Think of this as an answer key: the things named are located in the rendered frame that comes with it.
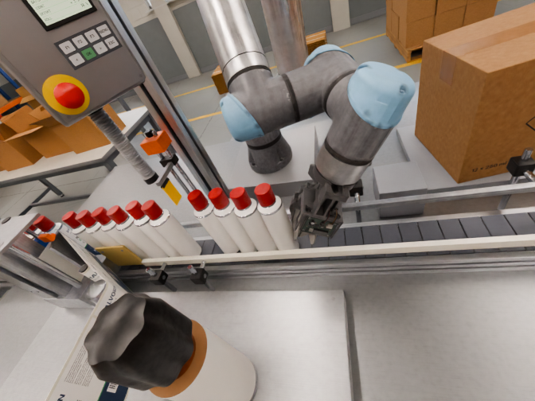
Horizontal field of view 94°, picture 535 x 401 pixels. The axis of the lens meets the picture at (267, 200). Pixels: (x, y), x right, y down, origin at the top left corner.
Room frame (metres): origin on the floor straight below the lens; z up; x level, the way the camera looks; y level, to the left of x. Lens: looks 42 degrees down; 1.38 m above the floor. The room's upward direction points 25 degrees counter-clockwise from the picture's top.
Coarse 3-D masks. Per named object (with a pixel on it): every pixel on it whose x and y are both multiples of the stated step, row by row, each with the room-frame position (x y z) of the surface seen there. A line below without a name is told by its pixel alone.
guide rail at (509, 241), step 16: (432, 240) 0.22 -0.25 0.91; (448, 240) 0.21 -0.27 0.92; (464, 240) 0.19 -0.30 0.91; (480, 240) 0.18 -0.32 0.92; (496, 240) 0.17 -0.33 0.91; (512, 240) 0.16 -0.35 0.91; (528, 240) 0.15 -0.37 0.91; (192, 256) 0.44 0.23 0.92; (208, 256) 0.42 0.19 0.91; (224, 256) 0.40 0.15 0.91; (240, 256) 0.38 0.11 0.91; (256, 256) 0.36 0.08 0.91; (272, 256) 0.34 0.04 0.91; (288, 256) 0.33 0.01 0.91; (304, 256) 0.31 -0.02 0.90; (320, 256) 0.30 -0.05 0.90
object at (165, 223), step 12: (144, 204) 0.49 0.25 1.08; (156, 204) 0.48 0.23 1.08; (156, 216) 0.47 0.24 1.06; (168, 216) 0.47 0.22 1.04; (156, 228) 0.46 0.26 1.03; (168, 228) 0.46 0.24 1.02; (180, 228) 0.47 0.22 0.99; (168, 240) 0.46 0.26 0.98; (180, 240) 0.46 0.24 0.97; (192, 240) 0.48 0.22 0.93; (180, 252) 0.46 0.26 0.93; (192, 252) 0.46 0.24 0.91
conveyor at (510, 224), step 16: (384, 224) 0.32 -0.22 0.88; (400, 224) 0.30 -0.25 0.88; (416, 224) 0.28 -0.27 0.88; (432, 224) 0.27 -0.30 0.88; (448, 224) 0.25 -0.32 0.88; (464, 224) 0.24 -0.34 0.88; (480, 224) 0.22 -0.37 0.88; (496, 224) 0.21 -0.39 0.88; (512, 224) 0.20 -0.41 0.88; (528, 224) 0.19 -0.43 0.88; (208, 240) 0.51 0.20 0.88; (304, 240) 0.37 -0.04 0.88; (320, 240) 0.35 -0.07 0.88; (336, 240) 0.33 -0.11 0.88; (352, 240) 0.31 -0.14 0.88; (368, 240) 0.30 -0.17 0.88; (384, 240) 0.28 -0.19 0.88; (400, 240) 0.26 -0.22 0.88; (416, 240) 0.25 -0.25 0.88; (336, 256) 0.29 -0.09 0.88; (352, 256) 0.28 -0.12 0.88; (368, 256) 0.26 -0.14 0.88; (384, 256) 0.25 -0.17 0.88; (400, 256) 0.23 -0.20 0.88
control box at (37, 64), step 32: (0, 0) 0.50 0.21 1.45; (96, 0) 0.56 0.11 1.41; (0, 32) 0.49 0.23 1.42; (32, 32) 0.50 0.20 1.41; (64, 32) 0.52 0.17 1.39; (32, 64) 0.49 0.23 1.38; (64, 64) 0.51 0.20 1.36; (96, 64) 0.53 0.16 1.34; (128, 64) 0.55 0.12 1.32; (96, 96) 0.51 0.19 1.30
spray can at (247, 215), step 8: (232, 192) 0.39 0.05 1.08; (240, 192) 0.38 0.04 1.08; (232, 200) 0.38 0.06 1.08; (240, 200) 0.37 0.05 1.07; (248, 200) 0.38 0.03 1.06; (240, 208) 0.37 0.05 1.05; (248, 208) 0.37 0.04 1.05; (256, 208) 0.37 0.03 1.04; (240, 216) 0.37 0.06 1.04; (248, 216) 0.36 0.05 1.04; (256, 216) 0.37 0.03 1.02; (248, 224) 0.36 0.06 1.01; (256, 224) 0.36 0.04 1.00; (264, 224) 0.37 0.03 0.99; (248, 232) 0.37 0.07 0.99; (256, 232) 0.36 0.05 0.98; (264, 232) 0.37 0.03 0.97; (256, 240) 0.36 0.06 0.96; (264, 240) 0.36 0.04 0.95; (272, 240) 0.37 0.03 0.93; (256, 248) 0.38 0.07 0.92; (264, 248) 0.36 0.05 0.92; (272, 248) 0.36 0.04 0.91
